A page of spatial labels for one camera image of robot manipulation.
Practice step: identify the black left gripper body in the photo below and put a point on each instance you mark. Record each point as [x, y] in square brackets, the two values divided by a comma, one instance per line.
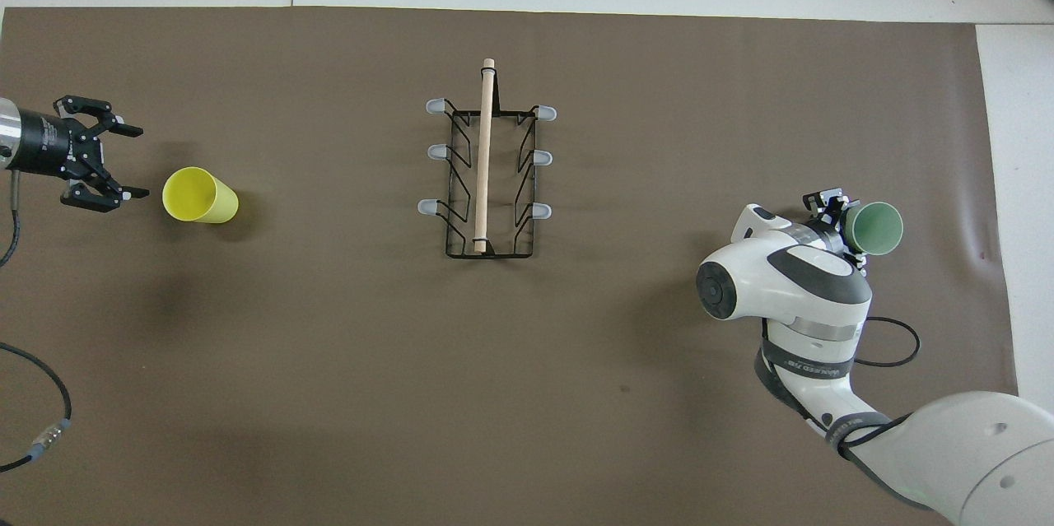
[49, 143]

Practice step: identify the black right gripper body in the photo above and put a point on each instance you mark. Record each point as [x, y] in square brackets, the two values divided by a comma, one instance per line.
[833, 230]

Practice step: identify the light green plastic cup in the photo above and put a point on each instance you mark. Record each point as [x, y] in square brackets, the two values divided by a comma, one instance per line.
[877, 228]

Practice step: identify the yellow plastic cup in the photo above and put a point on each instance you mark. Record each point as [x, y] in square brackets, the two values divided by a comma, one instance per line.
[198, 195]

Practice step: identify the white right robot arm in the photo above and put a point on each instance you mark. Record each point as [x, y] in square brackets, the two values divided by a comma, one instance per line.
[790, 287]

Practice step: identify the brown table mat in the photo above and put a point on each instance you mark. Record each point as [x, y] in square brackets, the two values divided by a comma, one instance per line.
[412, 386]

